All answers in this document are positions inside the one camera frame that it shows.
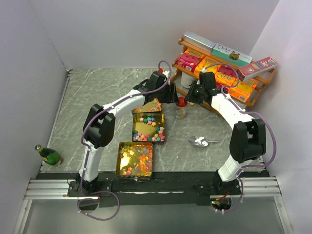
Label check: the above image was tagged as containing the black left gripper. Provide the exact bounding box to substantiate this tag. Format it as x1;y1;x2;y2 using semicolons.
156;83;180;104

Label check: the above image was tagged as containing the red jar lid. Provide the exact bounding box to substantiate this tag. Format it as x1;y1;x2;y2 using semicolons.
176;97;188;108

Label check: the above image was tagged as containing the clear glass jar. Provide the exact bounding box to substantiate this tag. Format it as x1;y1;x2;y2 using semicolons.
175;106;186;119

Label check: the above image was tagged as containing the gold tin of stick candies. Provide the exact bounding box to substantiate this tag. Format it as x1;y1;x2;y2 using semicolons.
132;98;162;114

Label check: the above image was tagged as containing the gold tin of star candies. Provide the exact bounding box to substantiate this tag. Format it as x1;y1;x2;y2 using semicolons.
132;113;166;144

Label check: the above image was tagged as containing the silver metal scoop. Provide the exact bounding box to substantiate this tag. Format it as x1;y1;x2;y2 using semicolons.
188;136;219;148

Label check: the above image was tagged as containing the gold tin of gummy candies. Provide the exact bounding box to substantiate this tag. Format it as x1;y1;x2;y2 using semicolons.
116;142;153;179

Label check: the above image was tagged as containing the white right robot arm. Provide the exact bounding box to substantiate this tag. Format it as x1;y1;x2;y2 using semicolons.
185;72;266;195

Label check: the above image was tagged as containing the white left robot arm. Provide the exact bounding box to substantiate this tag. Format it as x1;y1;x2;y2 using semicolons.
76;70;178;196

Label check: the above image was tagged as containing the white cup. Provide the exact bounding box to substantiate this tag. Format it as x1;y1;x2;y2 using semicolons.
181;72;197;89

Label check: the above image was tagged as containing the pink orange sponge box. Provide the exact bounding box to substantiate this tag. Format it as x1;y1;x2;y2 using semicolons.
215;65;237;86

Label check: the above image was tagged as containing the orange yellow sponge box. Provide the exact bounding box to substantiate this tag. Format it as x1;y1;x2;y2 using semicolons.
228;78;258;103

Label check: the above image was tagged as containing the teal cat box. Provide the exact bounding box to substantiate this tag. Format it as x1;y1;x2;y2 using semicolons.
212;43;253;67

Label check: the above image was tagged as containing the red long box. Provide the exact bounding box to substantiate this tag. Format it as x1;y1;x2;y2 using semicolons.
237;57;278;81

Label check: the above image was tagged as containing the silver long box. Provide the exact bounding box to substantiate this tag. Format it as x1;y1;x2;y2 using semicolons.
183;31;216;52

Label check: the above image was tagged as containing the wooden two-tier shelf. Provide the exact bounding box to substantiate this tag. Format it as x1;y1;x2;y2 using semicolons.
170;36;276;110

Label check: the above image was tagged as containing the green champagne bottle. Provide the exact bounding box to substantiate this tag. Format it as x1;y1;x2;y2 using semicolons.
35;144;63;166

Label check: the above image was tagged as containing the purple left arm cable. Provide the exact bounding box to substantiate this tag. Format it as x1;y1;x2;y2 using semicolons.
79;60;172;195

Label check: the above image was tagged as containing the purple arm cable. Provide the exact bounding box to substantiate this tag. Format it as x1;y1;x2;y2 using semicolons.
79;60;172;195
201;62;277;213

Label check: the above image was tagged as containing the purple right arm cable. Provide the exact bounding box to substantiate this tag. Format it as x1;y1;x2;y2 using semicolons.
201;62;277;213

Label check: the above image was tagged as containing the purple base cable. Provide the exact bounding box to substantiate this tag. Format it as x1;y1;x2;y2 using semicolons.
77;190;120;221

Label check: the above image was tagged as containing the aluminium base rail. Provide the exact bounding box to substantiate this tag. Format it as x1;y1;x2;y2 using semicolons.
24;179;74;200

